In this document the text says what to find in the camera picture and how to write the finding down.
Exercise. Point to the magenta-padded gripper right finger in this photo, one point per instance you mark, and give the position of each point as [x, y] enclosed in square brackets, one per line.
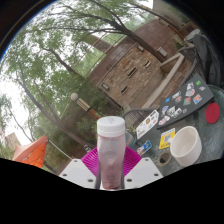
[143, 170]

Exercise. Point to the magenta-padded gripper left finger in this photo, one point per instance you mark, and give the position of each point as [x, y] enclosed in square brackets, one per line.
[78, 171]

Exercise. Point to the pink drink bottle white cap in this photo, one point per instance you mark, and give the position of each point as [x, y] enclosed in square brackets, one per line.
[111, 150]

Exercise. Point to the blue card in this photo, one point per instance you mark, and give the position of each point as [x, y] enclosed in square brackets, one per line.
[144, 148]

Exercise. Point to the potted green plant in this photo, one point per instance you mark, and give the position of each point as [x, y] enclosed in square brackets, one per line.
[130, 140]

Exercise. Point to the yellow card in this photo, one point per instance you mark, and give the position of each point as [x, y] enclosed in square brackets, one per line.
[167, 138]

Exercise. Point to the white sticker sheet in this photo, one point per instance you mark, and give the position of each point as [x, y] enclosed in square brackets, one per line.
[147, 124]

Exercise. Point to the orange canopy tent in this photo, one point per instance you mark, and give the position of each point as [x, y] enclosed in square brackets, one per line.
[33, 153]

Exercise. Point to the white mug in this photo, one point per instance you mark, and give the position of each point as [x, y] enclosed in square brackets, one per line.
[186, 146]

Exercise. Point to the black laptop with stickers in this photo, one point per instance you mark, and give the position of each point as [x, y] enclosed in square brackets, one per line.
[186, 103]

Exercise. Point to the flat round red coaster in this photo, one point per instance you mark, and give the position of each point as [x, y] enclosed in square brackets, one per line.
[212, 113]

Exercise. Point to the globe-topped wooden lamp post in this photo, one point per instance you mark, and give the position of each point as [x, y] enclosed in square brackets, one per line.
[83, 104]

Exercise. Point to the black wall lamp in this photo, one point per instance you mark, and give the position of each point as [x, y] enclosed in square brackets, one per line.
[105, 86]
[140, 48]

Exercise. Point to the grey wall box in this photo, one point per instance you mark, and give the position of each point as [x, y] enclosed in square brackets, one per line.
[162, 51]

